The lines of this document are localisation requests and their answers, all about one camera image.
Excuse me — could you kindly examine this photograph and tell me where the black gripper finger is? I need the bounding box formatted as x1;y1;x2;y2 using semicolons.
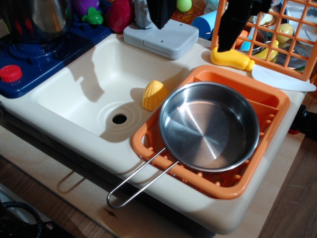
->
218;0;272;52
147;0;177;29

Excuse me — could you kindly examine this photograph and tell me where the stainless steel pan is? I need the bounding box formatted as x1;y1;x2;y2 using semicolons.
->
106;81;260;212

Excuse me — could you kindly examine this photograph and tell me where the orange plastic drying rack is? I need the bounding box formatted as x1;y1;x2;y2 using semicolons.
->
131;65;290;199

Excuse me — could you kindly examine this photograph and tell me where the cream plastic toy sink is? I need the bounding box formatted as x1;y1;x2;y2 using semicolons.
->
0;34;305;238

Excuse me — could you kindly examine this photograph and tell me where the light green toy egg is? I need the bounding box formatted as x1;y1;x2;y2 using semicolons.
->
177;0;192;12

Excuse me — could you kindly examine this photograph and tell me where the grey toy faucet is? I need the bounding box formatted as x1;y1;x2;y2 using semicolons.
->
123;0;199;60

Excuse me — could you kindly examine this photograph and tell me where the blue plastic cup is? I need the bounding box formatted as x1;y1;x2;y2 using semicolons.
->
192;11;217;40

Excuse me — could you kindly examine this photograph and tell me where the orange transparent bowl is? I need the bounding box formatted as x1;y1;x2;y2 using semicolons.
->
171;0;206;25

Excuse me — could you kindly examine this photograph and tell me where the magenta toy fruit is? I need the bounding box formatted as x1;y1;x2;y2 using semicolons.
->
105;0;135;33

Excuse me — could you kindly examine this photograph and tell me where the yellow toy banana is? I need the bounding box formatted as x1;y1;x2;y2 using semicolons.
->
254;48;278;61

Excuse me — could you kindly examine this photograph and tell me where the yellow toy potato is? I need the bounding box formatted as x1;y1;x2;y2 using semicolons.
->
276;23;294;43

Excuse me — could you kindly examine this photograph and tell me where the orange grid basket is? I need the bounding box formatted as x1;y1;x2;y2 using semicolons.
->
211;0;317;81

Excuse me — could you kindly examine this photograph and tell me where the purple toy eggplant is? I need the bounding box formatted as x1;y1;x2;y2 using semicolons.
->
73;0;100;17

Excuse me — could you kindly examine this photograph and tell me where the yellow toy corn cob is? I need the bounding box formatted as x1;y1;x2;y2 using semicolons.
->
142;80;168;112

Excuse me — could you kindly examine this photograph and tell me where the silver metal pot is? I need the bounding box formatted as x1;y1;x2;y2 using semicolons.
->
0;0;72;43

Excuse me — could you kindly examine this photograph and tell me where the black red clamp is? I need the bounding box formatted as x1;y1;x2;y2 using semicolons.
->
288;105;317;141

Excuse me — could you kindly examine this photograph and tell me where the blue toy stove top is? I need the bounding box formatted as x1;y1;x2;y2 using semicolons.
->
0;20;111;99

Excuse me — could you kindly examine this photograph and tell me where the red stove knob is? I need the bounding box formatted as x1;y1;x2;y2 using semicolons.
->
0;64;23;83

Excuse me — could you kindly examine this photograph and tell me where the toy knife yellow handle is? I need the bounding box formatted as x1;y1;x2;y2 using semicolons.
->
211;47;317;92

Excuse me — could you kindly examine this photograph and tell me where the black braided cable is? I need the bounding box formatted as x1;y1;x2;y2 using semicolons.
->
0;200;43;238

